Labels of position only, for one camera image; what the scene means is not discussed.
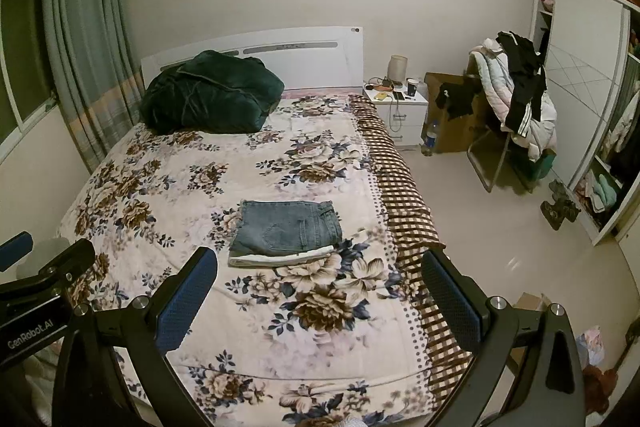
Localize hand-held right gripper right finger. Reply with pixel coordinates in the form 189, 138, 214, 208
421, 248, 586, 427

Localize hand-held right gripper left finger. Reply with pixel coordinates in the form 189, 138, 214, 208
52, 247, 219, 427

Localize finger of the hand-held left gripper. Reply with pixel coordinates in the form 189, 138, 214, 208
0, 231, 34, 261
0, 238, 96, 303

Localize blue denim pants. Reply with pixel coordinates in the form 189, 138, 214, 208
228, 199, 344, 268

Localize small cardboard box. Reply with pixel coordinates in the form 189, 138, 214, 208
507, 292, 548, 365

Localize brown checked bed sheet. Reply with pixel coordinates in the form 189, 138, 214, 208
347, 93, 473, 410

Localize floral bed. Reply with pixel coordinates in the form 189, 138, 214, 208
57, 94, 433, 427

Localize metal folding chair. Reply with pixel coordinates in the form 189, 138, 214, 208
466, 52, 538, 194

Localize light printed cloth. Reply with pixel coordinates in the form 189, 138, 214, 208
574, 326, 603, 367

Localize dark slippers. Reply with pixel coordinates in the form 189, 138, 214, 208
541, 179, 582, 229

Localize green plastic bin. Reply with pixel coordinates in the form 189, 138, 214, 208
527, 148, 557, 182

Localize plastic water bottle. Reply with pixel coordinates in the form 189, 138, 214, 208
421, 119, 441, 156

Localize red-brown cloth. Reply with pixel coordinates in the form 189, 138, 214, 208
581, 363, 621, 403

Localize brown cardboard box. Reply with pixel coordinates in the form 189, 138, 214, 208
424, 72, 493, 154

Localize window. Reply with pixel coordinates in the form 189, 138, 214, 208
0, 0, 58, 142

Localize white nightstand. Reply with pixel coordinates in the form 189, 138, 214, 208
363, 83, 430, 152

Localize black cloth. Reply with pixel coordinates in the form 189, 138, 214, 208
435, 83, 483, 121

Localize grey-green curtain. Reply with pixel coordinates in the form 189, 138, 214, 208
42, 0, 146, 175

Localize dark green blanket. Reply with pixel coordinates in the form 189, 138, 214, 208
139, 50, 285, 135

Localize chair with piled clothes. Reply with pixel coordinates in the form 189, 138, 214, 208
468, 38, 558, 162

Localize black striped clothes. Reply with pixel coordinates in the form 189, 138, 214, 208
496, 31, 547, 135

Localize white wardrobe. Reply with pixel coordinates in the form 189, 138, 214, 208
531, 0, 640, 247

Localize white bed headboard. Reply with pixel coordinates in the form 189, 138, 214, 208
140, 26, 365, 95

